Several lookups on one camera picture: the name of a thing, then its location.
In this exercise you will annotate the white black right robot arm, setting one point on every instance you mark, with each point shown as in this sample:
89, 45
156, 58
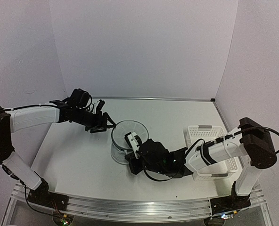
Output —
259, 143

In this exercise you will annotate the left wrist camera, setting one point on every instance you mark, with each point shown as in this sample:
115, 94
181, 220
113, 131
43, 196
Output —
98, 106

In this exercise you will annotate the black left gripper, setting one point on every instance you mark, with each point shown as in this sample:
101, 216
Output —
98, 124

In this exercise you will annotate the aluminium front base frame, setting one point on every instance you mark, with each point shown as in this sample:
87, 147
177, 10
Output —
140, 211

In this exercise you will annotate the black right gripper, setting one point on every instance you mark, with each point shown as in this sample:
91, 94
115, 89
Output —
135, 169

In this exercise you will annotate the aluminium table edge rail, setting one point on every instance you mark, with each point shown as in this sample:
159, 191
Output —
154, 98

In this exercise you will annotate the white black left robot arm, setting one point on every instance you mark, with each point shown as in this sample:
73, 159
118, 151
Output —
14, 120

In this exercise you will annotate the white perforated plastic basket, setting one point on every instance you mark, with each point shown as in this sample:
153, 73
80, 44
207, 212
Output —
209, 159

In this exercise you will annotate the white mesh laundry bag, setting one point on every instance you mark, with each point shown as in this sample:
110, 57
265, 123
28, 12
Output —
119, 145

